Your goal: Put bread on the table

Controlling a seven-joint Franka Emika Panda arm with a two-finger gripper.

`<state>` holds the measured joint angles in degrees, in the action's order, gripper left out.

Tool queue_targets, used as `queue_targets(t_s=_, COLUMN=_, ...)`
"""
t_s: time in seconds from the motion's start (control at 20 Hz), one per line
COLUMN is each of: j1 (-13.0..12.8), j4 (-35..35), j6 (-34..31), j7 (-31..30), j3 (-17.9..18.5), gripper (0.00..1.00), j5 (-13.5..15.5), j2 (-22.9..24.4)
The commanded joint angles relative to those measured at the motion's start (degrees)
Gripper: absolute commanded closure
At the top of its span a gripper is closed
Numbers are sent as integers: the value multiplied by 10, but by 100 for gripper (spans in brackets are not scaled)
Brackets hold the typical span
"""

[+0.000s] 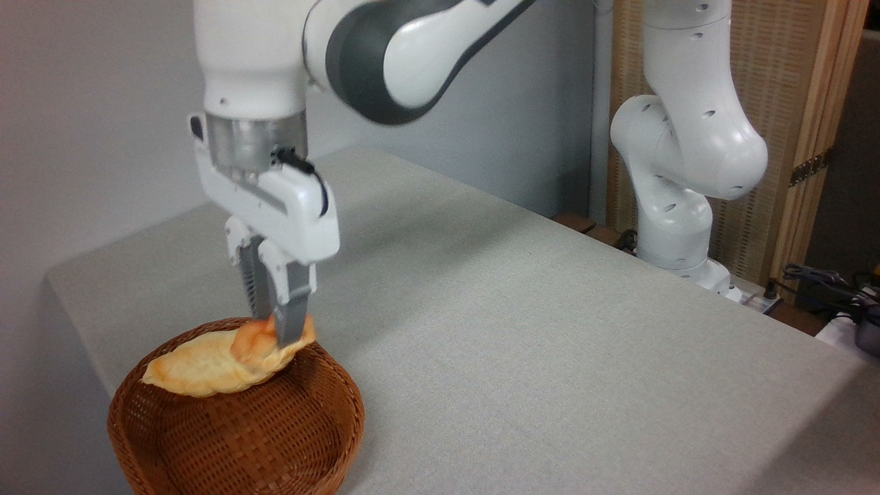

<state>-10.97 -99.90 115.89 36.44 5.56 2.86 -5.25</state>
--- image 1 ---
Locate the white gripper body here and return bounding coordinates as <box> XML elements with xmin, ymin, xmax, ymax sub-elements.
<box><xmin>188</xmin><ymin>113</ymin><xmax>341</xmax><ymax>266</ymax></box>

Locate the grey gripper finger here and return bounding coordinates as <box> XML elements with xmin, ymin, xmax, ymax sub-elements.
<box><xmin>257</xmin><ymin>240</ymin><xmax>319</xmax><ymax>348</ymax></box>
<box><xmin>225</xmin><ymin>216</ymin><xmax>277</xmax><ymax>325</ymax></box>

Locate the round orange bread bun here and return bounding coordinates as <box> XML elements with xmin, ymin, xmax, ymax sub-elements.
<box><xmin>230</xmin><ymin>313</ymin><xmax>319</xmax><ymax>371</ymax></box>

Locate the long pale bread roll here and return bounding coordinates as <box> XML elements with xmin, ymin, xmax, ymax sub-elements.
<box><xmin>141</xmin><ymin>329</ymin><xmax>284</xmax><ymax>399</ymax></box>

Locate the brown woven wicker basket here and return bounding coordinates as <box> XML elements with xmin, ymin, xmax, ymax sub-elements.
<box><xmin>107</xmin><ymin>317</ymin><xmax>366</xmax><ymax>495</ymax></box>

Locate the grey tablecloth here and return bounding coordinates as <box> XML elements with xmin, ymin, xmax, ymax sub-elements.
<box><xmin>45</xmin><ymin>146</ymin><xmax>880</xmax><ymax>495</ymax></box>

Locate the brown wooden base board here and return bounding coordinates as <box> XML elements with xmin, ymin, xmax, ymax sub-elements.
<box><xmin>552</xmin><ymin>211</ymin><xmax>641</xmax><ymax>256</ymax></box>

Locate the bamboo folding screen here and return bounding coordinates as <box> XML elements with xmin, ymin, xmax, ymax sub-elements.
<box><xmin>606</xmin><ymin>0</ymin><xmax>871</xmax><ymax>291</ymax></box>

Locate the metal screen hinge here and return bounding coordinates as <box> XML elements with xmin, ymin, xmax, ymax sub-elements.
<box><xmin>789</xmin><ymin>147</ymin><xmax>835</xmax><ymax>188</ymax></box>

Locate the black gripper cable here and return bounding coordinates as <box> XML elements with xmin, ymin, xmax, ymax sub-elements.
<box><xmin>274</xmin><ymin>147</ymin><xmax>330</xmax><ymax>218</ymax></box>

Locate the black cable bundle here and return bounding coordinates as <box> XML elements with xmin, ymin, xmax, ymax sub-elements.
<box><xmin>782</xmin><ymin>263</ymin><xmax>880</xmax><ymax>318</ymax></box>

